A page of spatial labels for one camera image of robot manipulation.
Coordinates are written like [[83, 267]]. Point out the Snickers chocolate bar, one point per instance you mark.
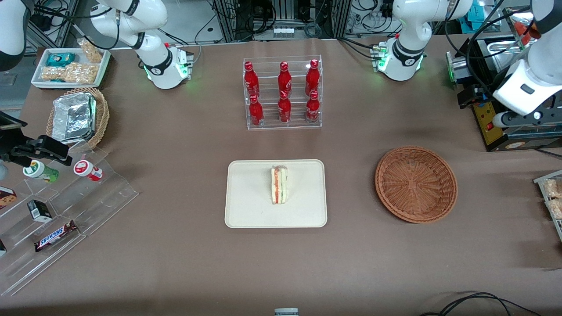
[[55, 237]]

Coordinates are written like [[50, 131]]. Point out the white snack tray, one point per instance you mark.
[[103, 70]]

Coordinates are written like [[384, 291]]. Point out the grey object at table edge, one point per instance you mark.
[[286, 312]]

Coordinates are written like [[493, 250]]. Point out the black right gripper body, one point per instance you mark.
[[9, 147]]

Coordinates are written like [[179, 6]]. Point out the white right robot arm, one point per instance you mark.
[[153, 48]]

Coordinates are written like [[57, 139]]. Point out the plastic sandwich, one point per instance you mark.
[[279, 186]]

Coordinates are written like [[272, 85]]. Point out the small black box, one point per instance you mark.
[[40, 210]]

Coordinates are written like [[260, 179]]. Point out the yellow emergency stop box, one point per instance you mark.
[[483, 116]]

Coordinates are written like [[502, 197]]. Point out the small clear nut bag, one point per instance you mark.
[[91, 52]]

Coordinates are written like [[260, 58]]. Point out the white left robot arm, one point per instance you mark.
[[408, 26]]

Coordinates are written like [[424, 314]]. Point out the silver foil package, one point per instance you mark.
[[73, 117]]

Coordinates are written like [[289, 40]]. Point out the clear acrylic stepped display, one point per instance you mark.
[[105, 197]]

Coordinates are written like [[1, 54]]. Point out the green cup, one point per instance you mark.
[[40, 171]]

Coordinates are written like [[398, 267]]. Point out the cookie box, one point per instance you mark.
[[6, 197]]

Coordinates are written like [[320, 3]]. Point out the brown wicker basket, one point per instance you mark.
[[415, 184]]

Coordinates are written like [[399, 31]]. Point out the red cola bottle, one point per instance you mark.
[[251, 81], [284, 109], [312, 109], [284, 81], [256, 112], [312, 79]]

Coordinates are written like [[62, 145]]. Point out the black framed glass cabinet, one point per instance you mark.
[[527, 136]]

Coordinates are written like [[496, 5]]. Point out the clear acrylic bottle rack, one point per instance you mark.
[[283, 125]]

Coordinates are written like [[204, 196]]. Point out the clear bag of snacks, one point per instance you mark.
[[554, 188], [556, 208]]

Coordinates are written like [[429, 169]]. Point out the teal snack pack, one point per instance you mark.
[[60, 59]]

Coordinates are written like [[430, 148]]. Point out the light wicker basket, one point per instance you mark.
[[102, 118]]

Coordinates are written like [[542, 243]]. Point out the cream rectangular tray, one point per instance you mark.
[[250, 197]]

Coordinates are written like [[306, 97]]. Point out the metal cylinder with green rim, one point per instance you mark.
[[461, 68]]

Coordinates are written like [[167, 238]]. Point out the large clear nut bag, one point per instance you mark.
[[70, 73]]

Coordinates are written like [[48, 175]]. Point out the red lid cup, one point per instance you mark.
[[88, 170]]

